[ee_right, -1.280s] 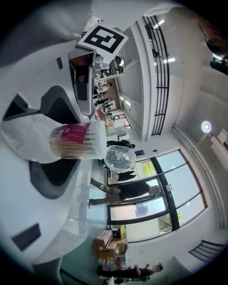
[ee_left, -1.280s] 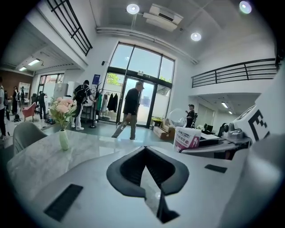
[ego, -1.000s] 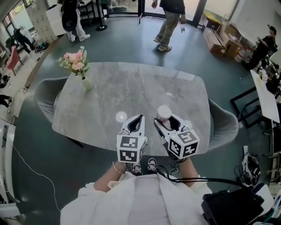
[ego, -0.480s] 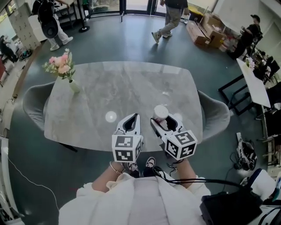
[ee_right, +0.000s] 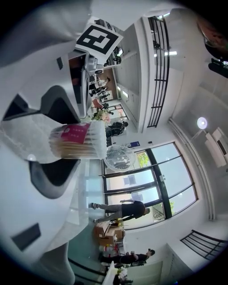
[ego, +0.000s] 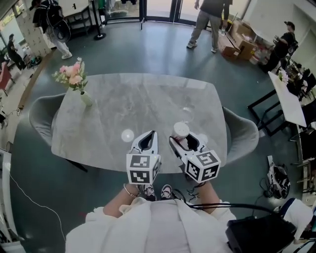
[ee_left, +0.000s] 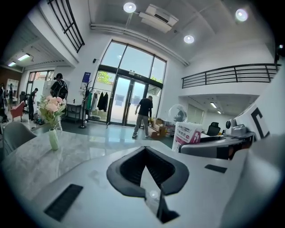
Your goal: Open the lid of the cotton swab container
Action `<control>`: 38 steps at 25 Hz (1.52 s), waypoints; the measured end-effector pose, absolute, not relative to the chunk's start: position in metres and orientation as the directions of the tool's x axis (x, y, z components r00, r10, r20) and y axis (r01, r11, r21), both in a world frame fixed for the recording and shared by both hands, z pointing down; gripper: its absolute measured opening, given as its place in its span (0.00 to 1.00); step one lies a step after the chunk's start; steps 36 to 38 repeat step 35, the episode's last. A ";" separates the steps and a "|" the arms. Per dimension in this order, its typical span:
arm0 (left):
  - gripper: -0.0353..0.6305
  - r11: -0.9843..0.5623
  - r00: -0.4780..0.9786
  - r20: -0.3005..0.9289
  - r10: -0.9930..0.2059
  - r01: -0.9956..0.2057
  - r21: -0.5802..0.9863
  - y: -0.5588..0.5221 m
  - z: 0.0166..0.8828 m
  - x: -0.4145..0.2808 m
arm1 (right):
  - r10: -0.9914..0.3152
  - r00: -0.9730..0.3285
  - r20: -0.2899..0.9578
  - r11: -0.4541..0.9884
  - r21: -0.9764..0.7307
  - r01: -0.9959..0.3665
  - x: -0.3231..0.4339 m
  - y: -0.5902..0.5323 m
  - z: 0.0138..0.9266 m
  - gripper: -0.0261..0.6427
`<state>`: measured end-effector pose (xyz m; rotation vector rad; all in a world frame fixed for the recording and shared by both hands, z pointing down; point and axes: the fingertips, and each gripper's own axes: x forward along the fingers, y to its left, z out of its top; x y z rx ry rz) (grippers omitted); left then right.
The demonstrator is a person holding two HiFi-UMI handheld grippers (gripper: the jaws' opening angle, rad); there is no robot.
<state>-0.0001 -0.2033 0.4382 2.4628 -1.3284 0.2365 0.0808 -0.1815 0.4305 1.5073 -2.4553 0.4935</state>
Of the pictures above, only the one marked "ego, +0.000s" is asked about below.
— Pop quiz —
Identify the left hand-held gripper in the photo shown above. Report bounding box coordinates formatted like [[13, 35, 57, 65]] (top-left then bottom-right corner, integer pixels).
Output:
[[126, 130, 162, 185]]

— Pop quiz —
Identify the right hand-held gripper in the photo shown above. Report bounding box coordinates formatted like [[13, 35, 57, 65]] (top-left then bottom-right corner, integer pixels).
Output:
[[169, 132, 222, 184]]

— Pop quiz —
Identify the clear plastic cotton swab container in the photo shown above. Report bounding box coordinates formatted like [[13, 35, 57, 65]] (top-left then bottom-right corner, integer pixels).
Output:
[[172, 122, 191, 144]]

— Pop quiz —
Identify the person's right forearm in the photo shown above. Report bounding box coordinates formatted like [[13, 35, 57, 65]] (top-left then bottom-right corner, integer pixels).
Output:
[[195, 181, 221, 214]]

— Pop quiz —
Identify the person's left forearm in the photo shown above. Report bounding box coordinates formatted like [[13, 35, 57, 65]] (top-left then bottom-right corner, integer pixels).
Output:
[[103, 182, 140, 218]]

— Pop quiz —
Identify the long flat cardboard box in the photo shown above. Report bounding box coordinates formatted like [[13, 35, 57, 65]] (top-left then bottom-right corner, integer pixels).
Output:
[[218, 33, 241, 59]]

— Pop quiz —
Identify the brown cardboard box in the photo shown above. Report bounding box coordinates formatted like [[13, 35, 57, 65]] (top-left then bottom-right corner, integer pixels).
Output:
[[238, 41, 258, 61]]

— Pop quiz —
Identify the open cardboard box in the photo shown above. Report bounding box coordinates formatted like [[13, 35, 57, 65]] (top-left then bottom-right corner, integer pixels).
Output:
[[231, 21, 255, 43]]

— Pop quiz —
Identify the grey marble table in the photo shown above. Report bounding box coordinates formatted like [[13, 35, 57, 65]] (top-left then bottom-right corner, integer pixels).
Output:
[[51, 73, 228, 175]]

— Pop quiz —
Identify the person's left sneaker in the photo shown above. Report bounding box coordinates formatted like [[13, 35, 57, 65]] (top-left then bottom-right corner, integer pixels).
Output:
[[143, 184, 158, 202]]

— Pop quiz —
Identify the person's sneaker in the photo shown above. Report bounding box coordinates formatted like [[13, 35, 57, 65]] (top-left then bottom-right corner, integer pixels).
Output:
[[160, 184, 173, 201], [143, 184, 158, 202]]

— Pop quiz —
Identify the person's right sneaker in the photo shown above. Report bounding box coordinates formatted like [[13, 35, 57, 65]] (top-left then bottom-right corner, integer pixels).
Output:
[[160, 184, 173, 201]]

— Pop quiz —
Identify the grey upholstered chair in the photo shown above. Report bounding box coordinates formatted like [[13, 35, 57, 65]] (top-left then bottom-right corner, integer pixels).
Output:
[[29, 93, 67, 147], [222, 106, 260, 165]]

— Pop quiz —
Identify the green ribbed vase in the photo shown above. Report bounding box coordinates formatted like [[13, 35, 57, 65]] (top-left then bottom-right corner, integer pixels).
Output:
[[80, 90, 93, 108]]

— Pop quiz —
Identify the person's white shirt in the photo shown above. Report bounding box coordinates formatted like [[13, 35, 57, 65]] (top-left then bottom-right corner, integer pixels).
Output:
[[65, 196, 237, 253]]

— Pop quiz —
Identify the black and white backpack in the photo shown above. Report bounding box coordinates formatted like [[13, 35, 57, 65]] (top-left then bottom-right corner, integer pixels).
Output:
[[267, 163, 291, 200]]

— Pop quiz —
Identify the pink flower bouquet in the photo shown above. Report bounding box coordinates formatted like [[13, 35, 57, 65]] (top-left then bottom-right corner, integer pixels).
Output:
[[51, 57, 88, 93]]

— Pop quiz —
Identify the black equipment case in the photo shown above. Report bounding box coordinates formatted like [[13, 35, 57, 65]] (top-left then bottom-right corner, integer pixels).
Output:
[[226, 214, 297, 253]]

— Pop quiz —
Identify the black metal chair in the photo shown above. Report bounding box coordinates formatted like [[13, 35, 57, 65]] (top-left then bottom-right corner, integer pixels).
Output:
[[291, 128, 316, 199]]

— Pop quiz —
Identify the black framed glass door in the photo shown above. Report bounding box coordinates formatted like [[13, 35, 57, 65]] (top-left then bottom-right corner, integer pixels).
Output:
[[139, 0, 198, 26]]

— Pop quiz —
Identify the black shelf table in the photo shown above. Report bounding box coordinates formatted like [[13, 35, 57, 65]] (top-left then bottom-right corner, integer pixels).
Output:
[[63, 0, 97, 36]]

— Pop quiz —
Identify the white locker cabinet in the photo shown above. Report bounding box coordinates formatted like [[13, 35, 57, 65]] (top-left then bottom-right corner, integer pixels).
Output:
[[16, 14, 53, 59]]

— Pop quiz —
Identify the pink chair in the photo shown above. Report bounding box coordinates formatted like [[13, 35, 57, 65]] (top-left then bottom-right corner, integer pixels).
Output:
[[0, 61, 14, 97]]

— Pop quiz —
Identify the gold bracelet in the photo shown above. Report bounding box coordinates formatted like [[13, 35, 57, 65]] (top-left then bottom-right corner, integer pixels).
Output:
[[123, 183, 140, 199]]

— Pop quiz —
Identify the black cable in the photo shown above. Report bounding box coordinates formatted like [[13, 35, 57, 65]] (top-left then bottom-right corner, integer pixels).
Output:
[[172, 189, 275, 213]]

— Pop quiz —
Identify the white table with black frame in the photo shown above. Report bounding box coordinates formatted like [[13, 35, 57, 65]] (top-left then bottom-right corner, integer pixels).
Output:
[[247, 71, 308, 137]]

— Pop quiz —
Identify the black stanchion post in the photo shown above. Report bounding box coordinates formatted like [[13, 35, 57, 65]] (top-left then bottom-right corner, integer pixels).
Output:
[[93, 0, 107, 41]]

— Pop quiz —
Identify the white power cable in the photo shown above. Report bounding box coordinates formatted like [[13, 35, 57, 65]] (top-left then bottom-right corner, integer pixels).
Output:
[[9, 172, 66, 242]]

